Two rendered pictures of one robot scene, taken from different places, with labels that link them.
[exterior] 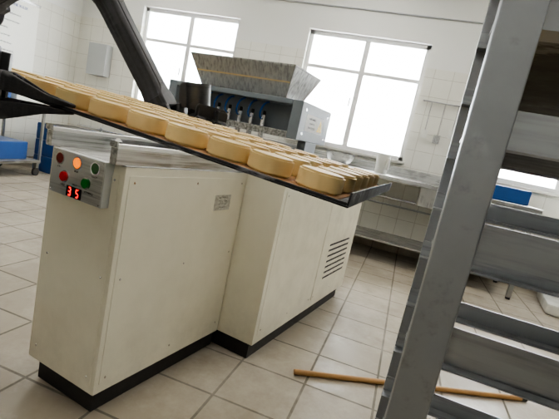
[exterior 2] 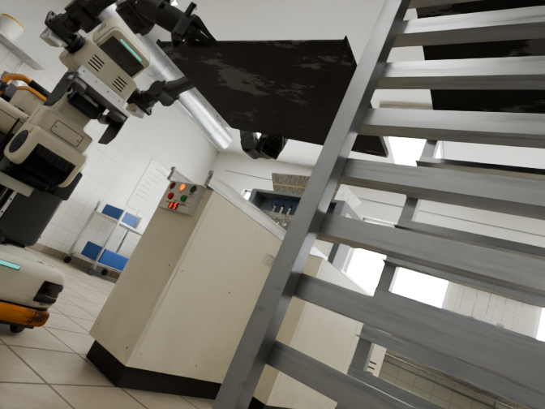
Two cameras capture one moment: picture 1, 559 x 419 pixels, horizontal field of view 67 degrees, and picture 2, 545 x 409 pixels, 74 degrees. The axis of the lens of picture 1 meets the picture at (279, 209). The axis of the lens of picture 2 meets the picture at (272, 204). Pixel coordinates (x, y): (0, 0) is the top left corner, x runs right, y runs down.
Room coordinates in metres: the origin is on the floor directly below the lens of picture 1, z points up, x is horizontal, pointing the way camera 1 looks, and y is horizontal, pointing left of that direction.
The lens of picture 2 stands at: (-0.15, -0.24, 0.46)
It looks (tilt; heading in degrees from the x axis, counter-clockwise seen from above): 16 degrees up; 18
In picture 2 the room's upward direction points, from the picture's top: 24 degrees clockwise
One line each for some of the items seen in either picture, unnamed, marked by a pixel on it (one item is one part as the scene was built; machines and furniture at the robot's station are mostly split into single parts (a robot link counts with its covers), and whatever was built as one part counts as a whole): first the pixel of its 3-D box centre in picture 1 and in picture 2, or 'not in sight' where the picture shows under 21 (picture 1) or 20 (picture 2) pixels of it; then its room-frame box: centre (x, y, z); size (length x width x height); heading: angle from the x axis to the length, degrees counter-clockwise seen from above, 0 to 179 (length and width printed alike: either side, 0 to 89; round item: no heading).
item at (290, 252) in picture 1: (266, 236); (299, 335); (2.48, 0.04, 0.42); 1.28 x 0.72 x 0.84; 155
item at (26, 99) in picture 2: not in sight; (40, 112); (1.08, 1.39, 0.87); 0.23 x 0.15 x 0.11; 161
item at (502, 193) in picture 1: (503, 193); not in sight; (4.17, -2.13, 0.95); 0.40 x 0.30 x 0.14; 77
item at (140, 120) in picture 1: (148, 122); not in sight; (0.51, 0.18, 0.99); 0.05 x 0.05 x 0.02
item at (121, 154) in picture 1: (274, 165); (316, 260); (2.09, 0.07, 0.87); 2.01 x 0.03 x 0.07; 155
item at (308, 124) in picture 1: (244, 130); (297, 229); (2.05, 0.25, 1.01); 0.72 x 0.33 x 0.34; 65
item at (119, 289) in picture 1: (150, 257); (203, 289); (1.60, 0.47, 0.45); 0.70 x 0.34 x 0.90; 155
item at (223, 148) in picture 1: (229, 150); not in sight; (0.48, 0.07, 0.98); 0.05 x 0.05 x 0.02
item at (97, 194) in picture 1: (80, 176); (181, 197); (1.27, 0.62, 0.77); 0.24 x 0.04 x 0.14; 65
